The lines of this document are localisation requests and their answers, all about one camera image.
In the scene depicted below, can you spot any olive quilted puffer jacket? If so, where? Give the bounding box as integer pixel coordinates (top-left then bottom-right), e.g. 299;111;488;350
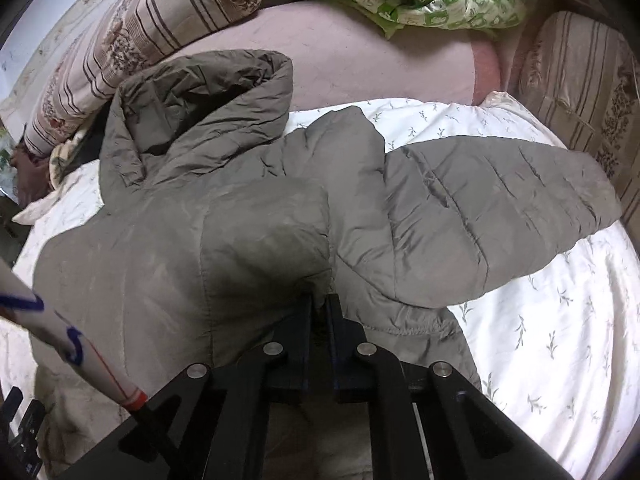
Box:
32;50;622;479

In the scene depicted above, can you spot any white leaf-print bed sheet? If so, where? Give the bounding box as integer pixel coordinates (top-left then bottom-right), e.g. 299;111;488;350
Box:
1;92;639;479

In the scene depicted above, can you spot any brown garment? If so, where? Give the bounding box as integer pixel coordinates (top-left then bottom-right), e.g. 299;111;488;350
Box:
10;141;52;208

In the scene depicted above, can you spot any cream floral cloth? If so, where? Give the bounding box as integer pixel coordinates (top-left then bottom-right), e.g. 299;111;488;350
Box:
49;127;102;190

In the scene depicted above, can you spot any pink bed blanket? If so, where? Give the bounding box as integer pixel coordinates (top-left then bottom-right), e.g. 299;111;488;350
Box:
180;1;501;110

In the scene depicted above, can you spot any striped floral cushion at right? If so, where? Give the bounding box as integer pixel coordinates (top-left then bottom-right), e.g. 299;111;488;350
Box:
518;11;639;237

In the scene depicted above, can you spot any striped floral folded quilt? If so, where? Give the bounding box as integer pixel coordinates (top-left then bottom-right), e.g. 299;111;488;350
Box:
23;0;262;158

